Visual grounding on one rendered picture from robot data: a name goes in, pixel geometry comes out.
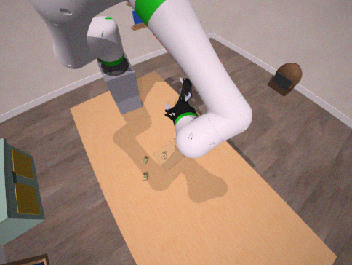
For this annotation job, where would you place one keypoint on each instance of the tan flat mat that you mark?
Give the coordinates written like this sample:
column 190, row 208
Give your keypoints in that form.
column 172, row 153

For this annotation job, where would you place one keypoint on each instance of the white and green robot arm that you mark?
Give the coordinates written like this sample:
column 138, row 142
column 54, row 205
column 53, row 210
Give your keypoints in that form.
column 177, row 27

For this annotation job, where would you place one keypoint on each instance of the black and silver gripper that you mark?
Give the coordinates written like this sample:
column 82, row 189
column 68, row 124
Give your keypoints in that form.
column 185, row 95

